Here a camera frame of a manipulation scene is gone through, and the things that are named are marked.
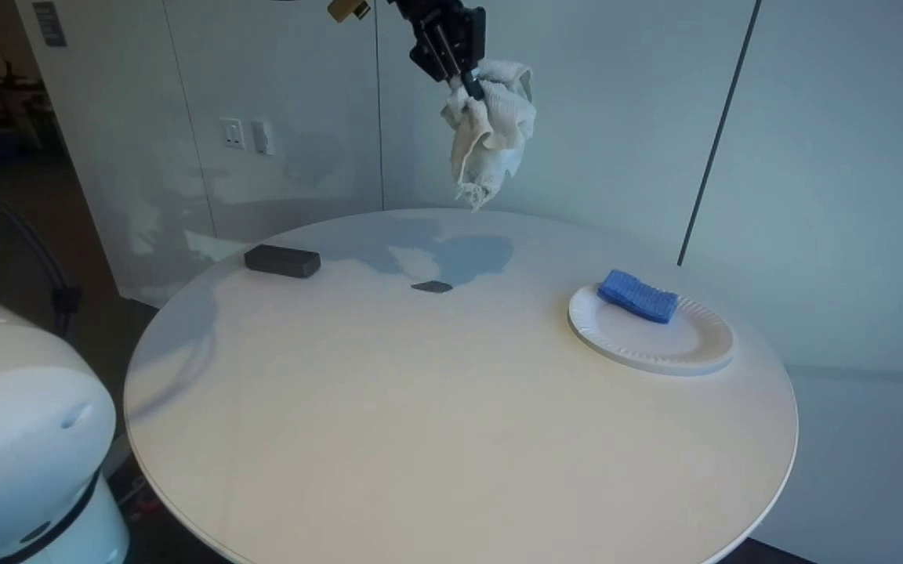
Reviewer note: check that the small dark grey tile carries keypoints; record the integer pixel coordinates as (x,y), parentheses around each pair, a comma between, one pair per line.
(430,287)

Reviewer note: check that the dark wall sign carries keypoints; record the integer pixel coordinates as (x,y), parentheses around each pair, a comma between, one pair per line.
(53,24)

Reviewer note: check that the white wall outlet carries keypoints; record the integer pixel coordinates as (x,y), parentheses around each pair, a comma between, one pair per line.
(234,131)
(262,135)

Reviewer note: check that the black rectangular box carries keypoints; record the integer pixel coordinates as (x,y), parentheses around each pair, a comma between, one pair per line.
(280,262)

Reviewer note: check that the brown wrist camera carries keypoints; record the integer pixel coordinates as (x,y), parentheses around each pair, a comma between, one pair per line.
(346,8)

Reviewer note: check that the beige towel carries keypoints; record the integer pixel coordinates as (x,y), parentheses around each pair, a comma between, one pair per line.
(494,129)

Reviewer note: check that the white round plate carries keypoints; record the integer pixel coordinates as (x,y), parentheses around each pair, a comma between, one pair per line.
(672,340)

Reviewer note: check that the blue sponge block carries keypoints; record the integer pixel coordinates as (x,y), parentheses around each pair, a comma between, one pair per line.
(637,294)

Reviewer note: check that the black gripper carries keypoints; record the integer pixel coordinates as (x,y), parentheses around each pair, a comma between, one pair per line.
(439,20)

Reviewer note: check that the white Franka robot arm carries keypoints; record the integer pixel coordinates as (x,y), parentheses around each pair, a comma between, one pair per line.
(15,449)

